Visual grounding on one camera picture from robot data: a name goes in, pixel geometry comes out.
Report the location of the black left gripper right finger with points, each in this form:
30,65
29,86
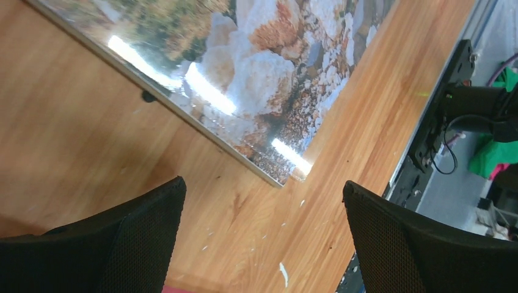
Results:
402,251

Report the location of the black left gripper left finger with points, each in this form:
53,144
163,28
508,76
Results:
126,248

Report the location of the landscape beach photo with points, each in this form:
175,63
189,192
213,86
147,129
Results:
263,73

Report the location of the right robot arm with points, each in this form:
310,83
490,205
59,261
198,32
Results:
485,110

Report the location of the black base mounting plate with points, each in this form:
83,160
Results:
414,170

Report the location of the green cloth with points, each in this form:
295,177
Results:
490,157

